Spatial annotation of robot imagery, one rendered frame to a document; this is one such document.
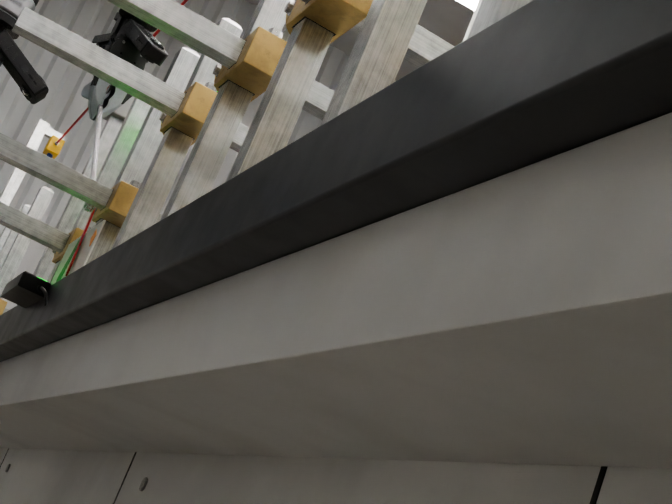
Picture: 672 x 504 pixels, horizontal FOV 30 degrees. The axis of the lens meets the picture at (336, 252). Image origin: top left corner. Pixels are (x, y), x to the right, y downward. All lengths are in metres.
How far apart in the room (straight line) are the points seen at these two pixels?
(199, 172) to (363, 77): 0.50
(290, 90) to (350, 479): 0.40
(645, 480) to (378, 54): 0.42
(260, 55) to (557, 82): 0.90
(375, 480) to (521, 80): 0.60
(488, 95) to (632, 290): 0.18
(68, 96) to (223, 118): 8.66
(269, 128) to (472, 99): 0.59
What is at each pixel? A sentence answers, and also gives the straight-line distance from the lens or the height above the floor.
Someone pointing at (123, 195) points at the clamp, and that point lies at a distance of 1.93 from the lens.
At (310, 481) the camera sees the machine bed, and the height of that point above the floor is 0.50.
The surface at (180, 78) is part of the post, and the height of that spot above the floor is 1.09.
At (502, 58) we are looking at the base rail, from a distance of 0.70.
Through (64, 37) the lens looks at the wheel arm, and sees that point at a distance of 1.74.
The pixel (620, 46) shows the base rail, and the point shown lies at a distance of 0.59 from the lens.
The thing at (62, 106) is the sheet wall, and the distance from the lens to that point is 10.15.
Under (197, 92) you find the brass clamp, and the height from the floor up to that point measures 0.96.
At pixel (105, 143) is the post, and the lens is 2.55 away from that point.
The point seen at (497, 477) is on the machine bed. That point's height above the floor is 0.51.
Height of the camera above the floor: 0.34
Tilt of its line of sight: 17 degrees up
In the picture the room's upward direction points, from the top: 22 degrees clockwise
